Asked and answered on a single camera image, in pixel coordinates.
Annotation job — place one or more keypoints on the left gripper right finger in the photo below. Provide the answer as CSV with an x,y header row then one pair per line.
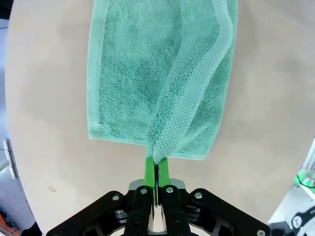
x,y
172,209

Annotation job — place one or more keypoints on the orange object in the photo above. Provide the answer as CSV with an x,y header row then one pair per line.
x,y
7,226

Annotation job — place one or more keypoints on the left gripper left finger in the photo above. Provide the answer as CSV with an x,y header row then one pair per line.
x,y
140,209

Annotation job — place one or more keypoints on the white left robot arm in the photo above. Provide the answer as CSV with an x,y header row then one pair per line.
x,y
302,218

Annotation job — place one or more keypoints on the teal terry towel waffle border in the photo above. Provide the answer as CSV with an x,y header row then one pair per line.
x,y
133,73

